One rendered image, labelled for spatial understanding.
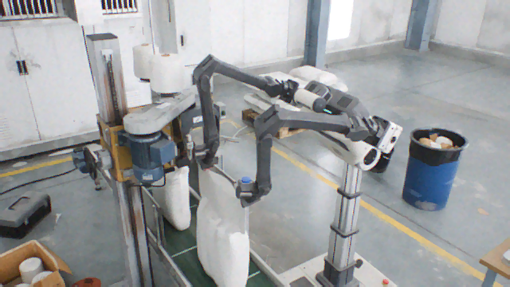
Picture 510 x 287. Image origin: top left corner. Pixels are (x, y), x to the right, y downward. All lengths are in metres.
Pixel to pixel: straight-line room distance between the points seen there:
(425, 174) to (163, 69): 2.64
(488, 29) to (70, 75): 8.11
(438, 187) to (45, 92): 4.02
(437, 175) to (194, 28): 3.84
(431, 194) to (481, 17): 6.56
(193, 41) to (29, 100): 2.39
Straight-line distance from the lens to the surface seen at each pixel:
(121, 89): 2.11
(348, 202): 2.27
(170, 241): 2.80
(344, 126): 1.56
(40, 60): 4.75
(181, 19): 5.91
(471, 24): 10.13
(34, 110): 4.87
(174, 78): 1.91
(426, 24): 10.28
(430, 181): 3.87
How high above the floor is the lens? 2.14
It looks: 26 degrees down
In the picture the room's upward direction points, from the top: 1 degrees clockwise
